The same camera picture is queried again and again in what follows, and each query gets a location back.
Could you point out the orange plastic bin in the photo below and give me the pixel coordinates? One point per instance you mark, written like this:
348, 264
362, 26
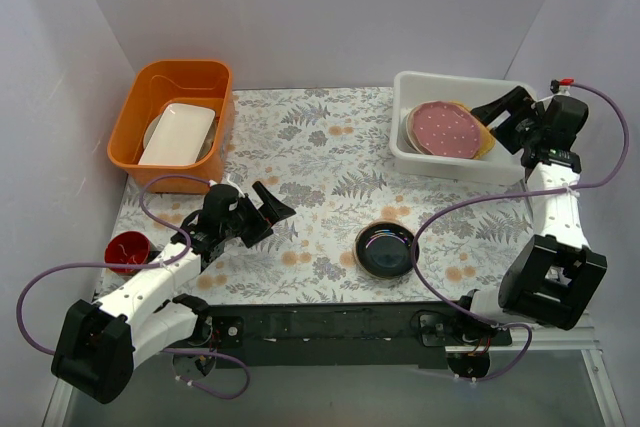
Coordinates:
205, 83

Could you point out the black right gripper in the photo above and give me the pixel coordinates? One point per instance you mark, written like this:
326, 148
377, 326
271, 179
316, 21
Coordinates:
523, 120

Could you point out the white ribbed soup plate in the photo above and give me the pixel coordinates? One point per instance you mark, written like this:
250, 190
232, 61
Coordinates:
404, 134

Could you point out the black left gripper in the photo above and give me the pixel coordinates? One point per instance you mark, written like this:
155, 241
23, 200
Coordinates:
257, 220

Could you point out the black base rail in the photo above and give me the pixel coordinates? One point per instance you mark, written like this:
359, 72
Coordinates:
345, 334

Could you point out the black gold-rimmed bowl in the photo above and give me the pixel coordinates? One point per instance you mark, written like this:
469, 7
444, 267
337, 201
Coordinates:
382, 249

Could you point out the cream and blue plate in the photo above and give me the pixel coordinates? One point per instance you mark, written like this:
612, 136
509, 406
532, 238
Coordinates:
418, 147

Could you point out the red lacquer cup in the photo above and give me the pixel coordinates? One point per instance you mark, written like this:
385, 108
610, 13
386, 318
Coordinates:
126, 249

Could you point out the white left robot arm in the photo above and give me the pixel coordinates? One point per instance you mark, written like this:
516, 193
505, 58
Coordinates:
102, 343

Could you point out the white plastic bin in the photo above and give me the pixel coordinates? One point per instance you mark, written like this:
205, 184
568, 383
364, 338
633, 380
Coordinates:
411, 89

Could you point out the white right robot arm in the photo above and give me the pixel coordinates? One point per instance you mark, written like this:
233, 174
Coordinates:
556, 274

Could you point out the yellow woven bamboo tray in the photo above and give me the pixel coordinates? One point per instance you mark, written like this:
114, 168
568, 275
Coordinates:
487, 141

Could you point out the dark pink scalloped plate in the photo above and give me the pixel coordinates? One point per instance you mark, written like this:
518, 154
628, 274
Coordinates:
445, 130

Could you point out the round plate in orange bin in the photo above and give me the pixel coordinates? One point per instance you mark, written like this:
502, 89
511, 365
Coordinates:
207, 143

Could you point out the white rectangular dish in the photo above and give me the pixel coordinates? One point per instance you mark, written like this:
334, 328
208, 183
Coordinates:
178, 136

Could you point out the floral table mat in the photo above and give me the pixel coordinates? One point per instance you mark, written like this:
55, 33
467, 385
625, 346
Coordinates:
325, 152

